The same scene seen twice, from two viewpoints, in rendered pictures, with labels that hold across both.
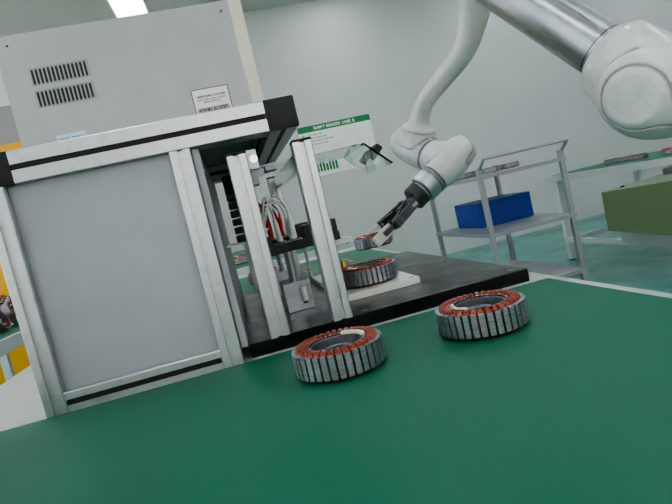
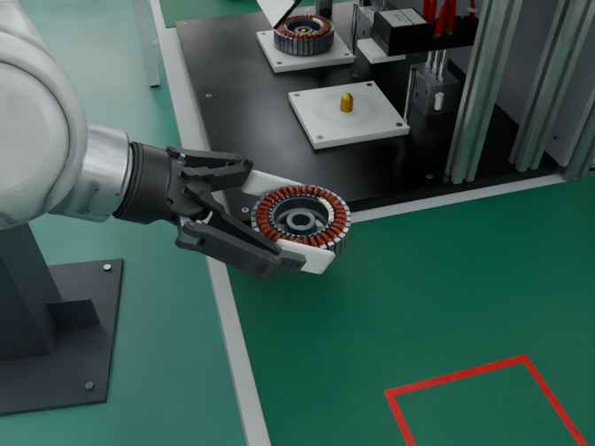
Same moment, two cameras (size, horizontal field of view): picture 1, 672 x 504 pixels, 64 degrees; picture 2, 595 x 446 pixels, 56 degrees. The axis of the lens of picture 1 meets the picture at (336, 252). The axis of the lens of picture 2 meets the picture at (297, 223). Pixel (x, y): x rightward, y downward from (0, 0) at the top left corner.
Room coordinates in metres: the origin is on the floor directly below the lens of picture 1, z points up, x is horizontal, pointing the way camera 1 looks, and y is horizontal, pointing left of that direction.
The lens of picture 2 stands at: (2.03, -0.16, 1.25)
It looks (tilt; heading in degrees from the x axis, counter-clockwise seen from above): 43 degrees down; 174
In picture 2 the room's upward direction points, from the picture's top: straight up
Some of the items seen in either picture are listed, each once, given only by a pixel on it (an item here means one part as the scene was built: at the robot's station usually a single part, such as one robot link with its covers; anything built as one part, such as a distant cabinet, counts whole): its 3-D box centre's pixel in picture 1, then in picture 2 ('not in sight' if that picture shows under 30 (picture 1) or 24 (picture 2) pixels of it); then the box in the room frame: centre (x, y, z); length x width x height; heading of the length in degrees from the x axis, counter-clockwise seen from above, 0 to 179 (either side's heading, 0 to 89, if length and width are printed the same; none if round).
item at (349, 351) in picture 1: (338, 353); not in sight; (0.64, 0.03, 0.77); 0.11 x 0.11 x 0.04
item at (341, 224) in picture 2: (373, 240); (300, 225); (1.56, -0.11, 0.82); 0.11 x 0.11 x 0.04
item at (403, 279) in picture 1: (371, 285); (303, 46); (1.03, -0.05, 0.78); 0.15 x 0.15 x 0.01; 10
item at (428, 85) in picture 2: (284, 280); (431, 88); (1.25, 0.13, 0.80); 0.07 x 0.05 x 0.06; 10
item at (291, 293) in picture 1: (296, 293); (376, 26); (1.01, 0.09, 0.80); 0.07 x 0.05 x 0.06; 10
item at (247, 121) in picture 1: (171, 167); not in sight; (1.10, 0.28, 1.09); 0.68 x 0.44 x 0.05; 10
